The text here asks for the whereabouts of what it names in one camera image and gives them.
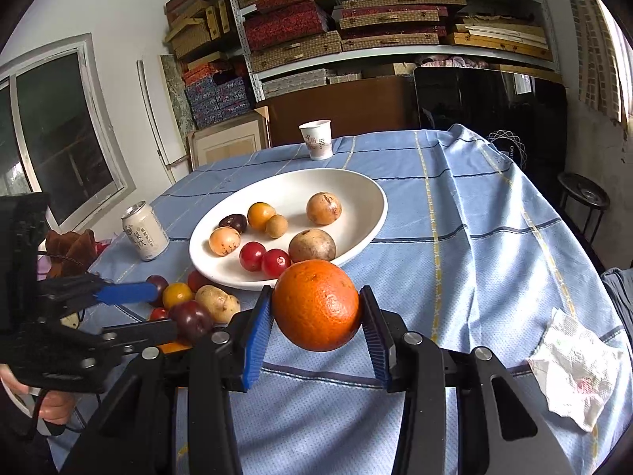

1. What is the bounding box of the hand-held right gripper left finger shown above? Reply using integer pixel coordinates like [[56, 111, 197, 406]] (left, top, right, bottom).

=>
[[59, 285, 275, 475]]

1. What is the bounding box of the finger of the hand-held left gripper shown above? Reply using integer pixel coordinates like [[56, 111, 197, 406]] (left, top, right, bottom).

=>
[[42, 274, 155, 315], [96, 319, 179, 355]]

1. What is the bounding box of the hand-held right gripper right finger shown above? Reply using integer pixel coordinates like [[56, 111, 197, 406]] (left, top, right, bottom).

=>
[[358, 284, 577, 475]]

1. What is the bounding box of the dark red plum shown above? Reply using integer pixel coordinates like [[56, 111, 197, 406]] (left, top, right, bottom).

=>
[[146, 274, 170, 308], [169, 300, 214, 344]]

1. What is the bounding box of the small yellow-orange plum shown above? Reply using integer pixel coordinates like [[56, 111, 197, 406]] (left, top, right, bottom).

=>
[[162, 282, 195, 310]]

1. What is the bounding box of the tan potato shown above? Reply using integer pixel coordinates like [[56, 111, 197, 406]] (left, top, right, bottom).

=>
[[195, 284, 242, 325]]

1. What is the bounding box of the large orange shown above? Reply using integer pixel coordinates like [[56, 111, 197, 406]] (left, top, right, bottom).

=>
[[272, 259, 362, 353]]

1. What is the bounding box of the yellow-orange passion fruit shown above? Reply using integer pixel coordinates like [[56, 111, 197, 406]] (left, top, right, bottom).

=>
[[208, 226, 242, 257]]

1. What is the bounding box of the tan passion fruit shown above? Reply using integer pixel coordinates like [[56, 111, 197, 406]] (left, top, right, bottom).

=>
[[289, 228, 337, 264]]

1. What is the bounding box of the small dark purple plum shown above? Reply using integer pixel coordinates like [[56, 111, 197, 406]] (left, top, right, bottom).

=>
[[218, 213, 248, 235]]

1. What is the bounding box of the speckled orange passion fruit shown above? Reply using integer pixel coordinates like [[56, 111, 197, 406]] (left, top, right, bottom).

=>
[[306, 192, 343, 226]]

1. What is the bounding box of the white ceramic plate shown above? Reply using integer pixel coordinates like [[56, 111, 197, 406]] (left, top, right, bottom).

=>
[[189, 168, 388, 292]]

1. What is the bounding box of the person's left hand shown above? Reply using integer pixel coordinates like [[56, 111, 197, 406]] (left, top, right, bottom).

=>
[[0, 363, 75, 429]]

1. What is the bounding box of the cream beverage can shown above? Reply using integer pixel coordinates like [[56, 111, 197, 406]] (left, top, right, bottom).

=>
[[121, 201, 170, 262]]

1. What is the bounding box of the brown plush toy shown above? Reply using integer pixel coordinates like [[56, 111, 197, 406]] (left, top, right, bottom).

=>
[[44, 230, 100, 278]]

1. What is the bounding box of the white framed dark window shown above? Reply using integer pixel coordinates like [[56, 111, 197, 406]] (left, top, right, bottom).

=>
[[0, 34, 136, 231]]

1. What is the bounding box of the white leaning panel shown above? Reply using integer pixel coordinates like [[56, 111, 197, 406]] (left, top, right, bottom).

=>
[[137, 58, 191, 169]]

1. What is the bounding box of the crumpled white tissue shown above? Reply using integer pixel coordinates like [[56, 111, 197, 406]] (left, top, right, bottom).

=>
[[527, 308, 626, 432]]

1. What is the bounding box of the white paper cup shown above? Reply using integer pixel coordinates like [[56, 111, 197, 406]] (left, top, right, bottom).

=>
[[299, 120, 334, 160]]

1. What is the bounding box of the marbled green panel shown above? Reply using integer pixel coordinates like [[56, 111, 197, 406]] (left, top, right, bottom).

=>
[[159, 54, 199, 132]]

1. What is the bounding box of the pile of blue patterned boxes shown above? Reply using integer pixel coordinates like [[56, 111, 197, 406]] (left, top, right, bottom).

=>
[[182, 62, 254, 129]]

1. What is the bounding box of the brown wooden cabinet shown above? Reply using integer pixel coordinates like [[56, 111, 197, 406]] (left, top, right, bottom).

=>
[[257, 76, 416, 148]]

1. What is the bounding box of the grey cloth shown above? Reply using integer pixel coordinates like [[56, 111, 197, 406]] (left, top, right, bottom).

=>
[[601, 267, 633, 342]]

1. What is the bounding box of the black round stool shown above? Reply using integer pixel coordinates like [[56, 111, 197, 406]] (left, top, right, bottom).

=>
[[557, 172, 611, 248]]

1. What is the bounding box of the glossy black panel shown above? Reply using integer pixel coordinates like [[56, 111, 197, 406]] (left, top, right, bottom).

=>
[[413, 64, 569, 203]]

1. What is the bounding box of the pile of yellow-brown boxes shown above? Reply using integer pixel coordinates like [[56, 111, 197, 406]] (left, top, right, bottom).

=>
[[165, 0, 243, 60]]

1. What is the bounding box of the white metal shelf rack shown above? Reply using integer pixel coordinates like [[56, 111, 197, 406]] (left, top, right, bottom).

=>
[[222, 0, 562, 105]]

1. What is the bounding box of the stack of woven flat boxes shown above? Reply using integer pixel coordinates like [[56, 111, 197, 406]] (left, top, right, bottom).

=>
[[231, 0, 555, 100]]

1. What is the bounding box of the beige patterned curtain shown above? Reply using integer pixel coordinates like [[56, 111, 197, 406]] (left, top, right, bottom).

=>
[[559, 0, 626, 122]]

